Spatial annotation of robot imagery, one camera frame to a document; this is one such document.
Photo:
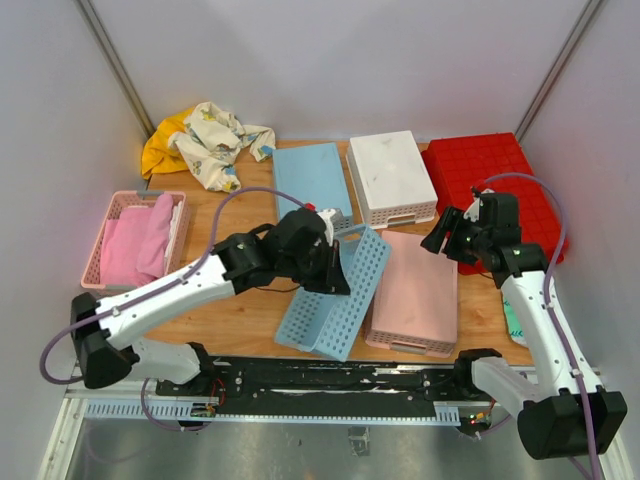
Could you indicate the pink towel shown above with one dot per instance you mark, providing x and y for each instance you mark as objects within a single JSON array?
[{"x": 134, "y": 245}]

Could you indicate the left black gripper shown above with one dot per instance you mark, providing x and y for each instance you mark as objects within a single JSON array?
[{"x": 339, "y": 282}]

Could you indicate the blue perforated basket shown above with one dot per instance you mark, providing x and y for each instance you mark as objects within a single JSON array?
[
  {"x": 314, "y": 174},
  {"x": 327, "y": 325}
]

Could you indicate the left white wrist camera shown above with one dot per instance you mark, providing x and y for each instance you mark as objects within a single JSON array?
[{"x": 330, "y": 216}]

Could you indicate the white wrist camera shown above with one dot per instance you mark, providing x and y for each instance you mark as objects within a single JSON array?
[
  {"x": 330, "y": 216},
  {"x": 472, "y": 213}
]

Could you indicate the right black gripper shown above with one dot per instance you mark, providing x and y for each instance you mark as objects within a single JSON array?
[{"x": 433, "y": 242}]

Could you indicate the small pink side basket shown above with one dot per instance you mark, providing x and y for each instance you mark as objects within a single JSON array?
[{"x": 90, "y": 279}]

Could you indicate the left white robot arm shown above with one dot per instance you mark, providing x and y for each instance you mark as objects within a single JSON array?
[{"x": 109, "y": 338}]

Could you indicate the yellow cloth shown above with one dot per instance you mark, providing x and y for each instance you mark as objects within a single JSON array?
[{"x": 157, "y": 156}]

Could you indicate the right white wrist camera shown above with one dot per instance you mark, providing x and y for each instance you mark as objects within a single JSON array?
[{"x": 472, "y": 213}]

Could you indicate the cream patterned cloth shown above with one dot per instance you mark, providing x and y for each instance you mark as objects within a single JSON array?
[{"x": 211, "y": 141}]

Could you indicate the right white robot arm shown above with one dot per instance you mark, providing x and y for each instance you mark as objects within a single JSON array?
[{"x": 567, "y": 411}]

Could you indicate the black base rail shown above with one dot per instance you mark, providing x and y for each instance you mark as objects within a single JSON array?
[{"x": 324, "y": 385}]

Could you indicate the white perforated basket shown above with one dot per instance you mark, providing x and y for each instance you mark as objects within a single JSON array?
[{"x": 390, "y": 179}]

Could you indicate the grey slotted cable duct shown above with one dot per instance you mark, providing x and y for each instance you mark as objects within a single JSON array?
[{"x": 419, "y": 414}]

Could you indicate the pink perforated basket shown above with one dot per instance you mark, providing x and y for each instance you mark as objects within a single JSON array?
[{"x": 415, "y": 306}]

